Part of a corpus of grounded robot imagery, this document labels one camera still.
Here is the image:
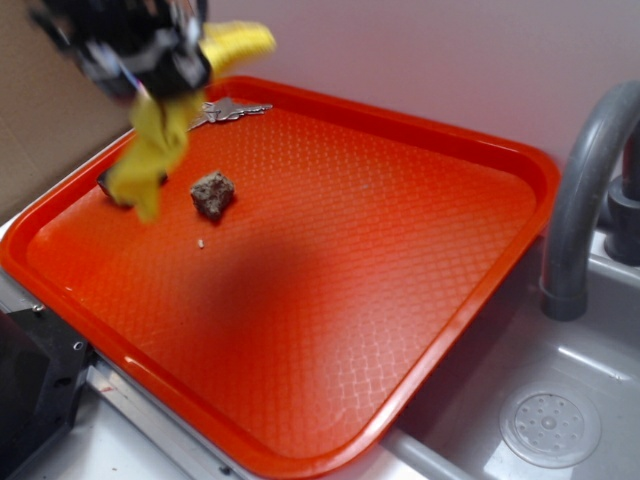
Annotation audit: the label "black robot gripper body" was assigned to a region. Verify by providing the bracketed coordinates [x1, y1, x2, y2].
[29, 0, 212, 102]

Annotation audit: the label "yellow cloth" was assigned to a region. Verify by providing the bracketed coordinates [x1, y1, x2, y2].
[114, 21, 276, 223]

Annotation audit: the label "brown cardboard panel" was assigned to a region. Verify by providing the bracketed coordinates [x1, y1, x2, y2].
[1, 1, 134, 221]

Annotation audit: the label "black rectangular box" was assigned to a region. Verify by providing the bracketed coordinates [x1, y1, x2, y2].
[97, 167, 167, 211]

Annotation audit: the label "brown stone chunk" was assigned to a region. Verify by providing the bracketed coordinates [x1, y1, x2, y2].
[190, 171, 235, 221]

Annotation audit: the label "red plastic tray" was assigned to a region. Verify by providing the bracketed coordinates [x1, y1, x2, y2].
[1, 77, 559, 479]

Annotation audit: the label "grey curved faucet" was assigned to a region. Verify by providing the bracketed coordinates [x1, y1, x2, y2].
[540, 80, 639, 321]

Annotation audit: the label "grey plastic sink basin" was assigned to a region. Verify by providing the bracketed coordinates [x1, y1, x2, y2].
[383, 247, 639, 479]

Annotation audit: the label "round sink drain cover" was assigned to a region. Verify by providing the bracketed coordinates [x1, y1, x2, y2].
[499, 382, 602, 469]

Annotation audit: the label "silver keys on ring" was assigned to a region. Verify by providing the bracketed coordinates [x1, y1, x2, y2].
[188, 97, 273, 131]

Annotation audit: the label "black metal bracket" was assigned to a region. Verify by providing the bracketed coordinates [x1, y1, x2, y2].
[1, 308, 91, 479]

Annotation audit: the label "black faucet handle base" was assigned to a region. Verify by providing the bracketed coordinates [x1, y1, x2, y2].
[604, 126, 639, 267]

